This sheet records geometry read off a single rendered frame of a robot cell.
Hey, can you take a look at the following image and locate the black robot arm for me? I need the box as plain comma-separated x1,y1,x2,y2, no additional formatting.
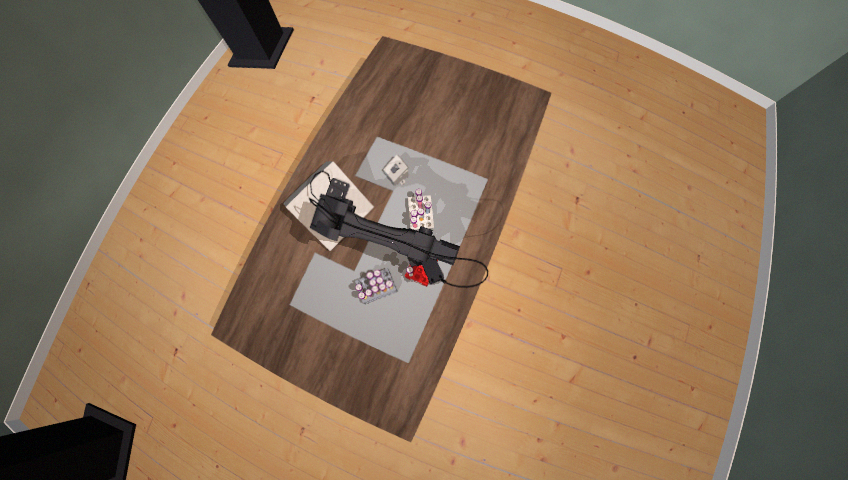
310,178,460,284

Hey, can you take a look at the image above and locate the grey bench mat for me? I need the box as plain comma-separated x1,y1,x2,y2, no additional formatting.
290,137,488,363

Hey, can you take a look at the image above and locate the cream square panel with done button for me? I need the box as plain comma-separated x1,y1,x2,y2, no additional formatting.
383,155,409,186

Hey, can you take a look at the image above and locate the red tube rack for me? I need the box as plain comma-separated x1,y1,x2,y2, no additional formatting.
405,265,429,287

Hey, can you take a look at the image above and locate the white tube rack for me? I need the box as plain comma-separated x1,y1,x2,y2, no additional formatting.
408,195,434,231

